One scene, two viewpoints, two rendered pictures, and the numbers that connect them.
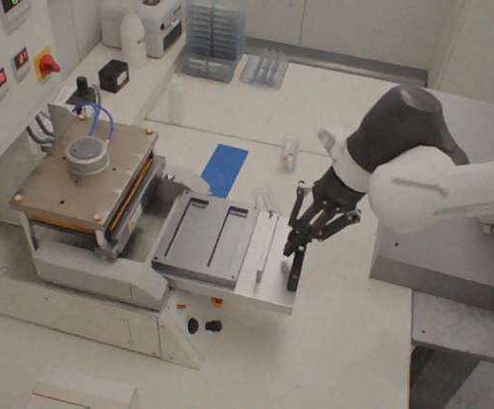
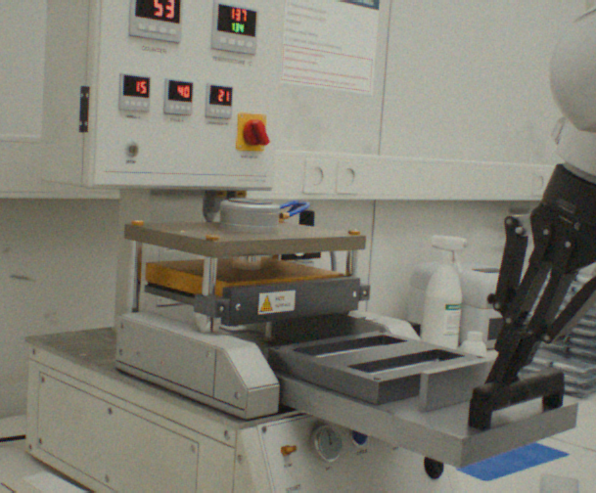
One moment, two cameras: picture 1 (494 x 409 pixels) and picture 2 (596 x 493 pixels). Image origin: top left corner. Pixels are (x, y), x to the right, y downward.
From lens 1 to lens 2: 0.74 m
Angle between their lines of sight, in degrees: 50
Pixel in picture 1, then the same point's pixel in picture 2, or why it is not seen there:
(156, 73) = not seen: hidden behind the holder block
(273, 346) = not seen: outside the picture
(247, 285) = (399, 408)
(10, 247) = (109, 347)
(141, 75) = not seen: hidden behind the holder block
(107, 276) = (193, 338)
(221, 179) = (496, 464)
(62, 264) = (148, 323)
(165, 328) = (244, 465)
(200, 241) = (358, 354)
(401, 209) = (581, 50)
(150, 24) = (473, 291)
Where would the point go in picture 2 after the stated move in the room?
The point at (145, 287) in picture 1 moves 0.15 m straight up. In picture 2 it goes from (236, 362) to (245, 225)
